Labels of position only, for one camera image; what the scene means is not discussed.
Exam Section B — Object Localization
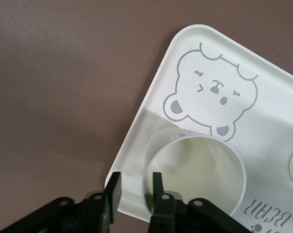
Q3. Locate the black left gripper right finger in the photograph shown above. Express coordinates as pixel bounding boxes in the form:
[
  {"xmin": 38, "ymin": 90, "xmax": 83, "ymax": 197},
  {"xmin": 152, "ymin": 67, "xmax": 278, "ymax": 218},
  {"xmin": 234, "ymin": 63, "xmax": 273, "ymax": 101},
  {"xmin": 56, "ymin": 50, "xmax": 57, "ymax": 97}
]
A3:
[{"xmin": 148, "ymin": 172, "xmax": 183, "ymax": 233}]

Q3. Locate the white bear print tray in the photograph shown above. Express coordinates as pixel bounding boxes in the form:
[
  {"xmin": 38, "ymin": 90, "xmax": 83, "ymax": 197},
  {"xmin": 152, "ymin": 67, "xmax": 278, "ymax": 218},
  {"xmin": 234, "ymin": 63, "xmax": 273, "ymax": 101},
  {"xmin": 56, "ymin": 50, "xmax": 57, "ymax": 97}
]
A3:
[{"xmin": 104, "ymin": 23, "xmax": 293, "ymax": 233}]

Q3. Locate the white IKEA cup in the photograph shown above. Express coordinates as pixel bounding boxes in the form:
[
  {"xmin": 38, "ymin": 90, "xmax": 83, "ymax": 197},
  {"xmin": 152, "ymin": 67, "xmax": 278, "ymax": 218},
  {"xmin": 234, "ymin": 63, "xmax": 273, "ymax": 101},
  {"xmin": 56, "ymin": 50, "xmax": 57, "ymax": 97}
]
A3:
[{"xmin": 142, "ymin": 135, "xmax": 247, "ymax": 216}]

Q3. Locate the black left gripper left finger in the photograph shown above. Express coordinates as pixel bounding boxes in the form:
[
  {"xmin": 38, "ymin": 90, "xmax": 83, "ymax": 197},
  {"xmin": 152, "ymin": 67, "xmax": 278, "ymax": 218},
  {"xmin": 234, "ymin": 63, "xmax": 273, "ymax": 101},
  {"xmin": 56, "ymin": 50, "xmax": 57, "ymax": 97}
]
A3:
[{"xmin": 78, "ymin": 171, "xmax": 123, "ymax": 233}]

